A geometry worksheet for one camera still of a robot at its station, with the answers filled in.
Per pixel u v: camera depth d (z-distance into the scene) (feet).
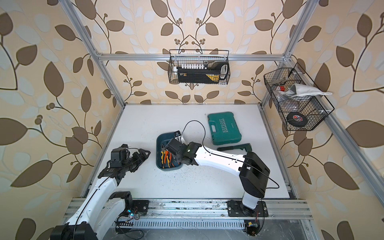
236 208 2.39
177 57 2.99
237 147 3.13
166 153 2.99
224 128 3.28
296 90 2.09
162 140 3.19
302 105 2.38
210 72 2.72
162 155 3.01
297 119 2.36
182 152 1.96
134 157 2.47
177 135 2.33
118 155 2.11
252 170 1.42
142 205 2.48
